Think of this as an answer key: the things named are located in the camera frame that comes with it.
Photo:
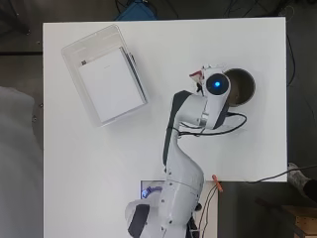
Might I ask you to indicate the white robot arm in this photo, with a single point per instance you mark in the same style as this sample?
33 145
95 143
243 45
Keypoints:
185 172

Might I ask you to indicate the blue bag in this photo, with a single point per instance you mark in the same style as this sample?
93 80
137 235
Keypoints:
136 11

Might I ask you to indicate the orange clamp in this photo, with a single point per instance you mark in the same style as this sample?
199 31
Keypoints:
217 182

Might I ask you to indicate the brown round tub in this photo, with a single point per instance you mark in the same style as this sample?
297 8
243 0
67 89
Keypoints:
242 87

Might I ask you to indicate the clear plastic box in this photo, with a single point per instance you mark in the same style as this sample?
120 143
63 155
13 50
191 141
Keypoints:
74 66

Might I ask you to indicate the book with black edge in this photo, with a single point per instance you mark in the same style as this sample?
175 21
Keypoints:
133 74

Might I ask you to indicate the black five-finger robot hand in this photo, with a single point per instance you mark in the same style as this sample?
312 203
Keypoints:
199 77

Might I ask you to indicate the person's shoe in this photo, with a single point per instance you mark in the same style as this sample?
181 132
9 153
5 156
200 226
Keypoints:
297 178

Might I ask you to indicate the wooden stool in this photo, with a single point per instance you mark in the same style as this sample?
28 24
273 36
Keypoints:
303 221

